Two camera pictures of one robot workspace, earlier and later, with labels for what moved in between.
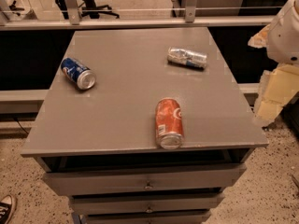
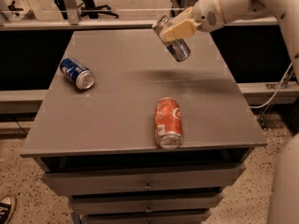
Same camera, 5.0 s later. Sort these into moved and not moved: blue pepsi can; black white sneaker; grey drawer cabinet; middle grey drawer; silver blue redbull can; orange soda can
Moved: silver blue redbull can
Not moved: blue pepsi can; orange soda can; black white sneaker; grey drawer cabinet; middle grey drawer
